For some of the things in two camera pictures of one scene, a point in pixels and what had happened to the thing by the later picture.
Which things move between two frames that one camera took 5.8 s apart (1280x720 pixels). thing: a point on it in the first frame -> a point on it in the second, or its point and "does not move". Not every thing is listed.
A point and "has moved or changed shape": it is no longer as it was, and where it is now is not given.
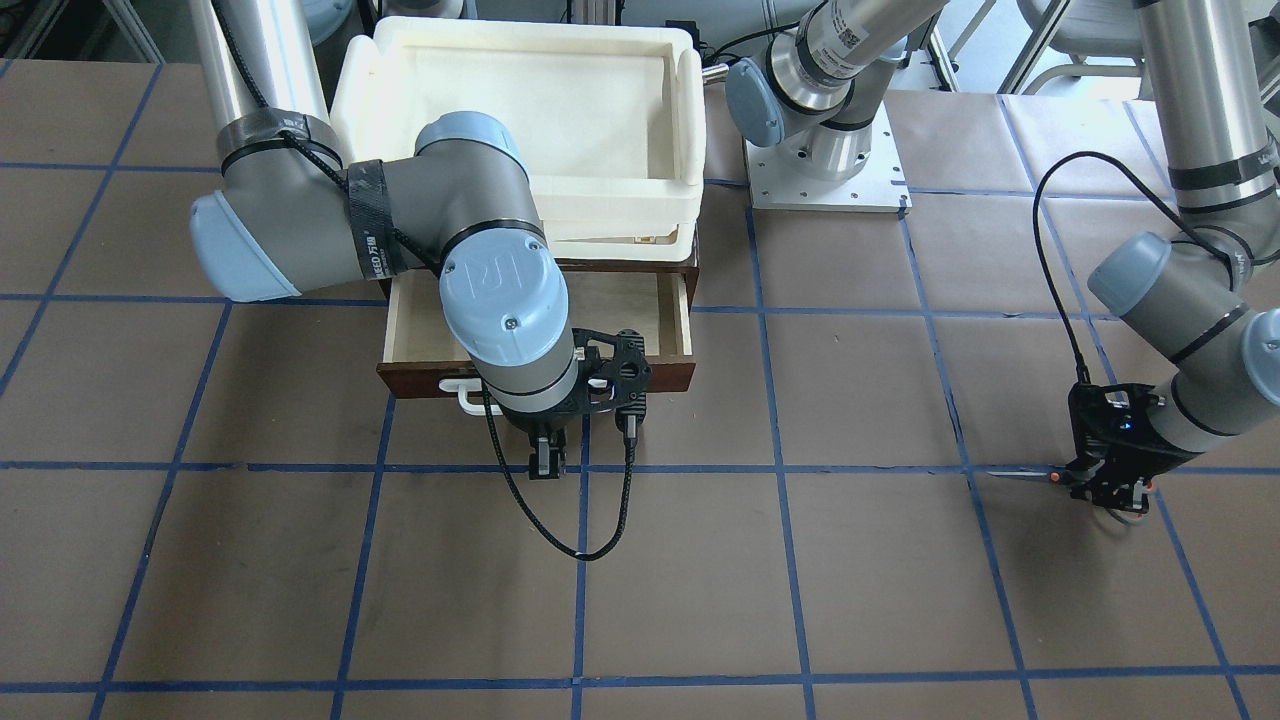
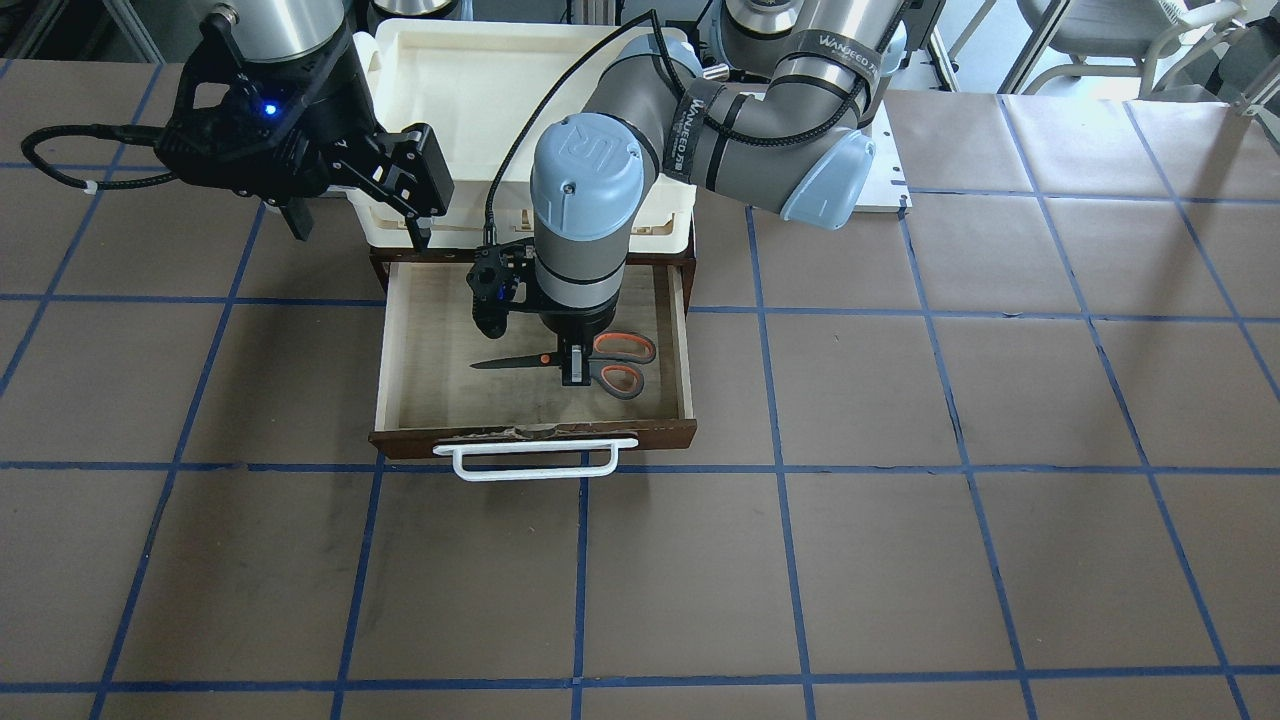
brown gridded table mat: (865, 509) does not move
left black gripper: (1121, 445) -> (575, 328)
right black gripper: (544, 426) -> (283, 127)
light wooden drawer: (421, 359) has moved or changed shape
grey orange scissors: (1150, 487) has moved or changed shape
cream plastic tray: (610, 117) does not move
